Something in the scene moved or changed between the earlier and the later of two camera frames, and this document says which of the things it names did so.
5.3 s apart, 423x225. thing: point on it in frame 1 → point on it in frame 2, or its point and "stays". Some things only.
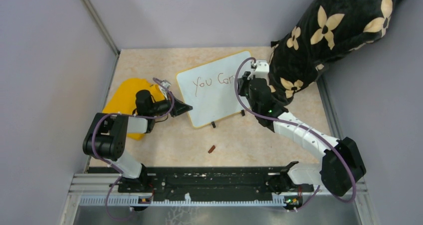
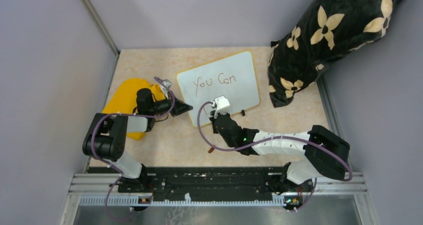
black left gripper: (179, 108) stays
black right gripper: (243, 82) → (215, 130)
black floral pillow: (339, 18) stays
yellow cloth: (123, 100) stays
